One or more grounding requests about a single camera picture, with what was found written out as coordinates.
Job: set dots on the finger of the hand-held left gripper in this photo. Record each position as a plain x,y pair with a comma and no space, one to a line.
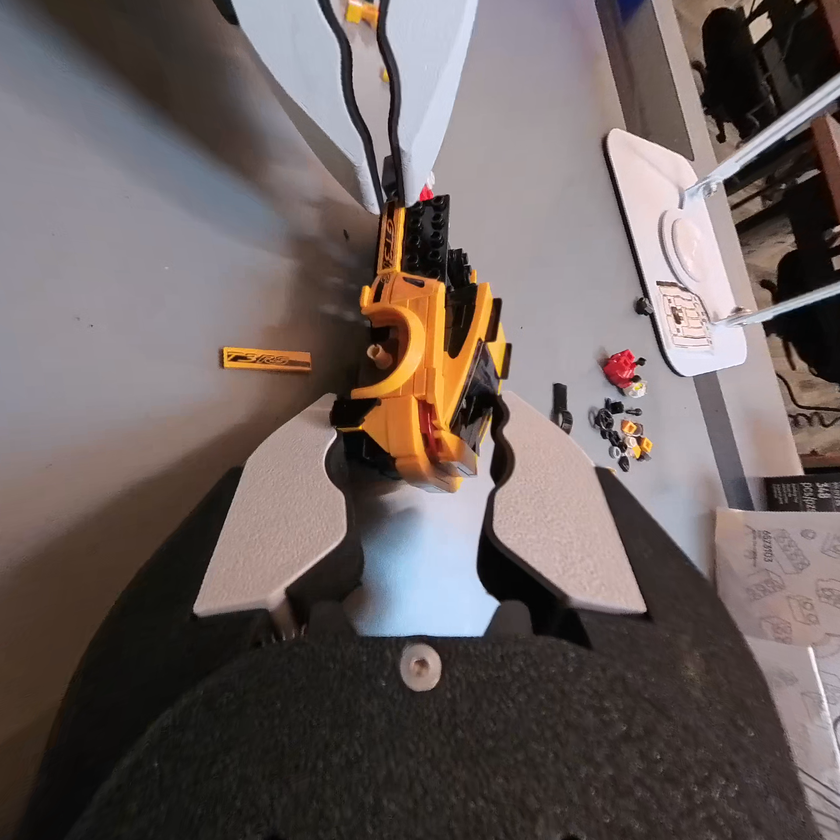
433,65
302,72

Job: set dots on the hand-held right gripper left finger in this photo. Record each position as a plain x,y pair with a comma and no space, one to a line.
275,525

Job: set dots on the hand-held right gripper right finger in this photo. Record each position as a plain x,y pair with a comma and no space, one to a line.
564,525

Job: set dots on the yellow lego car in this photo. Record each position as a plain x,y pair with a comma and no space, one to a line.
426,367

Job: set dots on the cluster of yellow lego pieces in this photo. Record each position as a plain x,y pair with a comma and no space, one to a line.
361,10

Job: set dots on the pile of small lego parts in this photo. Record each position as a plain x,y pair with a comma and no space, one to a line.
623,433

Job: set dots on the black lego wrench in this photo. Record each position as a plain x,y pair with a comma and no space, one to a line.
561,407

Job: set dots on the long yellow lego tile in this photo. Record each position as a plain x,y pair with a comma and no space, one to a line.
266,359

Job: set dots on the small black lego piece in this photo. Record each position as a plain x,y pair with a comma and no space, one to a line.
642,306

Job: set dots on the lego sticker sheet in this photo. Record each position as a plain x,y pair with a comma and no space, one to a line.
686,315

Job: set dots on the white paper bag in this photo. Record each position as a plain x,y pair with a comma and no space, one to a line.
807,722
781,577

